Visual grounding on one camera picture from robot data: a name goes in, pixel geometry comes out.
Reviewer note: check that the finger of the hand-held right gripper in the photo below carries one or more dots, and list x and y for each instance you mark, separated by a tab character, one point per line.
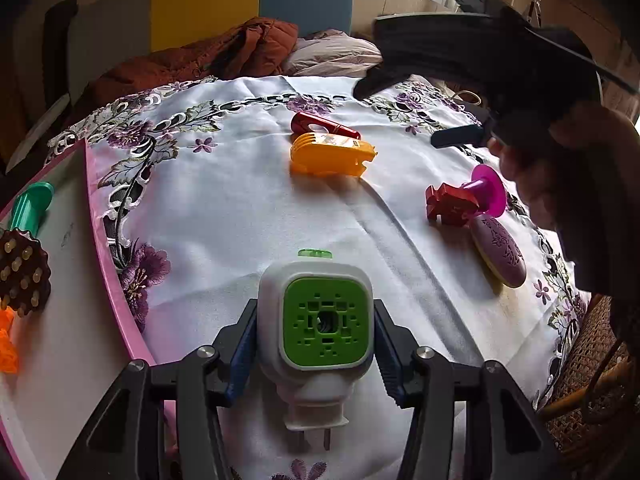
457	135

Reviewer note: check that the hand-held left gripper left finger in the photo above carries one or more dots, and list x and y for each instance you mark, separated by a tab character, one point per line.
240	360

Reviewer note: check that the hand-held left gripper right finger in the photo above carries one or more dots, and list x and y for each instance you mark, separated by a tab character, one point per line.
387	355

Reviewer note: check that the magenta plastic spool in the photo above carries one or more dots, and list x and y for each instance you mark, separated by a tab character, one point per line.
487	190

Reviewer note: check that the white green plug-in device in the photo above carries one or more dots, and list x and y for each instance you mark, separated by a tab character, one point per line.
325	330

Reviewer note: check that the red puzzle piece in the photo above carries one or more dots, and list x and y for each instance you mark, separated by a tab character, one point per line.
450	205

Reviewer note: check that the purple oval soap case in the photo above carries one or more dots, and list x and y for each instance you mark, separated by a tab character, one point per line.
500	250

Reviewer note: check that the yellow clipper comb guard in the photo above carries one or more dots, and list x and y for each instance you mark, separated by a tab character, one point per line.
330	157

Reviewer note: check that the red nail clipper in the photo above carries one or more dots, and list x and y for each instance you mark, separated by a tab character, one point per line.
325	125

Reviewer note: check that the pink cardboard box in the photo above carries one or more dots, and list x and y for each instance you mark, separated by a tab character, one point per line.
70	310

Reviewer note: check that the orange linked cube blocks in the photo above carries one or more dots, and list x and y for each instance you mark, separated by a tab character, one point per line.
7	340

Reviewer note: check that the brown massage comb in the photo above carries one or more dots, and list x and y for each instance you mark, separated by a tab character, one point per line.
22	270

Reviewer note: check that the green plastic spool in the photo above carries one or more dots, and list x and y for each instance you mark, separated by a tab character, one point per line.
30	210

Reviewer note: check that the person's right forearm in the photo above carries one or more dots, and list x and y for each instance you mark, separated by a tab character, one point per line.
600	240

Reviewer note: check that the person's right hand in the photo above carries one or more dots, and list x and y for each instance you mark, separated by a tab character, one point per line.
545	175

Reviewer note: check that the pink quilt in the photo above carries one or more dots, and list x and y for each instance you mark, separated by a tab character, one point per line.
330	55

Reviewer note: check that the white floral tablecloth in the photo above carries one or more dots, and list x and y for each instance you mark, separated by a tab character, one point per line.
250	200

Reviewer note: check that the wicker chair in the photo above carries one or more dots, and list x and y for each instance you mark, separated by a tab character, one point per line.
585	360

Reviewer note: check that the grey yellow blue headboard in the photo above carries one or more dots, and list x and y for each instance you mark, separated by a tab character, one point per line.
210	5

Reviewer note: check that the brown quilted jacket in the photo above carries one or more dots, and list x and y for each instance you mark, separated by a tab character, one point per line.
200	60

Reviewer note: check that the white chair armrest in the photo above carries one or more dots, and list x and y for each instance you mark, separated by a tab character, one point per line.
40	130

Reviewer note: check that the black rolled mat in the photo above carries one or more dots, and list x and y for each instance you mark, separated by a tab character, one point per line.
57	45

